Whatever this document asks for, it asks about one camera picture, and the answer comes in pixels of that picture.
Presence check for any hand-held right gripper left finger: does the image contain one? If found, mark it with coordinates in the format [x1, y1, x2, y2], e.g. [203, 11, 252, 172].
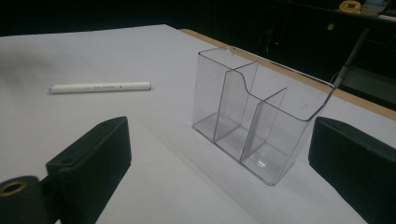
[46, 116, 133, 224]

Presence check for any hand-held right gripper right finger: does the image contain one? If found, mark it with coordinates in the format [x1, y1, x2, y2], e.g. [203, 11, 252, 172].
[307, 116, 396, 224]

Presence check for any white pen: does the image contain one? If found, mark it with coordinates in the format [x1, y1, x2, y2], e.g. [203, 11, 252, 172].
[48, 81, 152, 95]

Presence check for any clear plastic pen holder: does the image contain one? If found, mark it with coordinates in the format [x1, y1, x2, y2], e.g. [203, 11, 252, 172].
[191, 46, 336, 187]

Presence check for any grey metal stand pole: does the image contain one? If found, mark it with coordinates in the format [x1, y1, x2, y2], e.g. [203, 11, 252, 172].
[333, 27, 372, 90]

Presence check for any dark shelf unit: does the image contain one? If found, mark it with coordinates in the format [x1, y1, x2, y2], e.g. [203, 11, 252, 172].
[214, 0, 396, 111]

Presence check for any yellow tape roll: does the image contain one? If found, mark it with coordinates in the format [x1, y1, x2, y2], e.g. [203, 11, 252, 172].
[338, 0, 362, 14]

